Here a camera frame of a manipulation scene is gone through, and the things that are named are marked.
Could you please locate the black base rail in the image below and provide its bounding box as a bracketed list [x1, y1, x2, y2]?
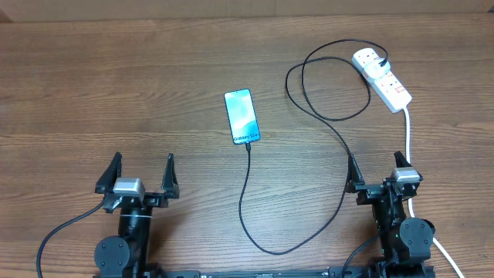
[93, 265, 436, 278]

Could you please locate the Galaxy S24+ smartphone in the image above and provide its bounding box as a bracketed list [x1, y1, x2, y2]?
[224, 89, 261, 145]

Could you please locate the white power strip cord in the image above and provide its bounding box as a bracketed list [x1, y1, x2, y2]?
[402, 107, 467, 278]

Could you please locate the black USB charging cable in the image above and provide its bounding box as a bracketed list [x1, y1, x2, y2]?
[238, 38, 390, 256]

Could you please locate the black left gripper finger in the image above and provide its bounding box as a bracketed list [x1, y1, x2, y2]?
[95, 152, 122, 194]
[161, 153, 180, 199]

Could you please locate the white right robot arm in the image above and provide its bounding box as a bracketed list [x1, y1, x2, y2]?
[341, 151, 435, 278]

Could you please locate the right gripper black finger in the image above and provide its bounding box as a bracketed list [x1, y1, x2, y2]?
[394, 151, 411, 168]
[345, 154, 365, 193]

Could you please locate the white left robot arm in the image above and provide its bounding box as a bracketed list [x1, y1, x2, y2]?
[94, 152, 180, 277]

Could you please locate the white power strip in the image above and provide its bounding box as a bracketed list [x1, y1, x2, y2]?
[352, 48, 412, 113]

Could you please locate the white USB charger plug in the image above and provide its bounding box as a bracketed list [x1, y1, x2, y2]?
[363, 58, 391, 83]

